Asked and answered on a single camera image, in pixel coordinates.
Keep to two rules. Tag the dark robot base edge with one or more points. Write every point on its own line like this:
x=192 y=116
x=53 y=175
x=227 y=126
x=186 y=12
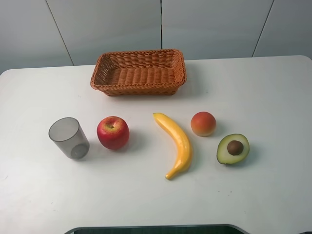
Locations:
x=167 y=229

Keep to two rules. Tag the red apple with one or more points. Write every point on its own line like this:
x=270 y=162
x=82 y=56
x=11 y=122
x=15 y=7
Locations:
x=113 y=132

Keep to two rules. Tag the orange wicker basket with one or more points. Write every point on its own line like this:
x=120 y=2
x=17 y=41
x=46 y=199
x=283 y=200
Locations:
x=148 y=72

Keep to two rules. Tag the grey translucent plastic cup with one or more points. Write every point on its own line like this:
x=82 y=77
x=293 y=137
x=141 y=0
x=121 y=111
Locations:
x=68 y=135

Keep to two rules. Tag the halved avocado with pit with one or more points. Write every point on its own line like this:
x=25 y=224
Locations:
x=232 y=149

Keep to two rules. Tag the orange peach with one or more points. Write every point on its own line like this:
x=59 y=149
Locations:
x=203 y=124

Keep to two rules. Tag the yellow banana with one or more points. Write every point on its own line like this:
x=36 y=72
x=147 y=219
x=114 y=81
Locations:
x=183 y=144

